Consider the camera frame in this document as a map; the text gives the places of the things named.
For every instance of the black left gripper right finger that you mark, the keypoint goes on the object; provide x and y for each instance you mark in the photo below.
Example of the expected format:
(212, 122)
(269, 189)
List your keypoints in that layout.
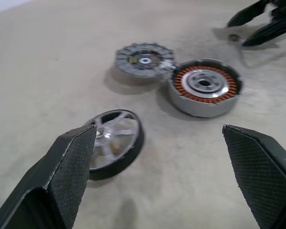
(259, 174)

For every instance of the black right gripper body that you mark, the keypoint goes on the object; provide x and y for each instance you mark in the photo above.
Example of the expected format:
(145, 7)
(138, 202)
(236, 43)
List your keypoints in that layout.
(284, 13)

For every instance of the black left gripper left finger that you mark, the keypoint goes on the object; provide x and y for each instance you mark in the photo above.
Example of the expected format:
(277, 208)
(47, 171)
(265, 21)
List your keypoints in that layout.
(62, 176)

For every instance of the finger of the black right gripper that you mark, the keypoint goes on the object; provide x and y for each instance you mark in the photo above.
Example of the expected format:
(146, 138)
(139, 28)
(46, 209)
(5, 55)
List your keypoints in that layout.
(262, 35)
(246, 14)

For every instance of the black rotor wheel silver spokes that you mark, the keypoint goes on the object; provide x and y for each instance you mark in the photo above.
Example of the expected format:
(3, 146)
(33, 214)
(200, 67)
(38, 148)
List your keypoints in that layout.
(133, 152)

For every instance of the grey stator housing copper windings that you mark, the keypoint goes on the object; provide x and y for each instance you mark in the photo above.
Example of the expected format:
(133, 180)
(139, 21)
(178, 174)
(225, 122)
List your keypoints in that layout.
(200, 108)

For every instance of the silver disc with blue centre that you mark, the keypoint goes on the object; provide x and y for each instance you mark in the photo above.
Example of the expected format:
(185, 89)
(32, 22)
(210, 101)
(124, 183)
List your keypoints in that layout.
(124, 64)

